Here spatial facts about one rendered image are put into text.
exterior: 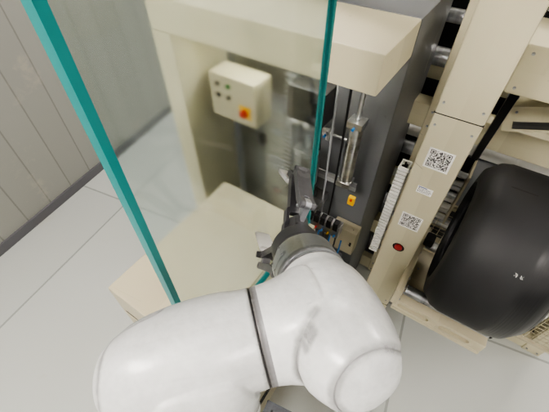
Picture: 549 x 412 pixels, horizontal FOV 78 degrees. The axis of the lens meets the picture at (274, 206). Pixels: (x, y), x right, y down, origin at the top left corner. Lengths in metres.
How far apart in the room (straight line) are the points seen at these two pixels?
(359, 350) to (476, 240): 0.88
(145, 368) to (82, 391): 2.16
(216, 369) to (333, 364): 0.10
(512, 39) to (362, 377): 0.82
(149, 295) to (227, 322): 0.76
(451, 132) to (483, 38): 0.25
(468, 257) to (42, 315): 2.54
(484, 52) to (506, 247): 0.52
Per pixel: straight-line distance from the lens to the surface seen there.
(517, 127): 1.51
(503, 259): 1.16
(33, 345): 2.77
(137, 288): 1.11
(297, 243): 0.43
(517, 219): 1.18
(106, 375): 0.37
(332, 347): 0.31
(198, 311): 0.35
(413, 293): 1.53
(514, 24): 0.97
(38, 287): 2.99
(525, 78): 1.29
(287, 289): 0.34
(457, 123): 1.07
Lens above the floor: 2.18
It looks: 48 degrees down
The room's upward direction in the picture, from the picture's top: straight up
